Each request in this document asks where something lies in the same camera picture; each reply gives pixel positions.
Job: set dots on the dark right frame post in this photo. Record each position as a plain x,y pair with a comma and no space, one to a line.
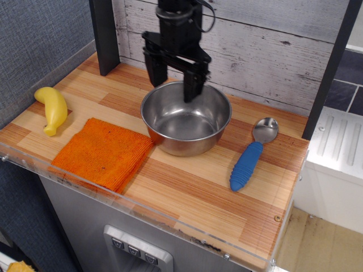
343,36

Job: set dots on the clear acrylic front guard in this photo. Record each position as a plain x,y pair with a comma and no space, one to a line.
229,252

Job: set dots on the yellow object bottom left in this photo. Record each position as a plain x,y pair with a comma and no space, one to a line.
19,267

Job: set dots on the blue handled metal spoon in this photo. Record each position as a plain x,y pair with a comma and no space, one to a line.
265,131

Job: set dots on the silver metal bowl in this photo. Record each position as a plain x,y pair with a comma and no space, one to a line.
185,129

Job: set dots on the dark frame post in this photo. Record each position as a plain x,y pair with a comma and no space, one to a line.
343,36
103,23

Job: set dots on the orange folded cloth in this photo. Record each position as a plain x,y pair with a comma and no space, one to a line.
103,153

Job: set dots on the dark left frame post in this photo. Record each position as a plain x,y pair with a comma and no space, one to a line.
103,23

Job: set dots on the grey button dispenser panel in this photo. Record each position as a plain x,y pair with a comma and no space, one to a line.
129,253

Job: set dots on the white toy sink unit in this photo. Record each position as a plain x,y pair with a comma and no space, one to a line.
330,183

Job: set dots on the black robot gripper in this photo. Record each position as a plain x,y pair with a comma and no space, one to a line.
177,44

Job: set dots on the silver toy cabinet front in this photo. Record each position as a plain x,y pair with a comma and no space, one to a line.
83,219

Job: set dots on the yellow plastic banana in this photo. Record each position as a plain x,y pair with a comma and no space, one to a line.
56,111

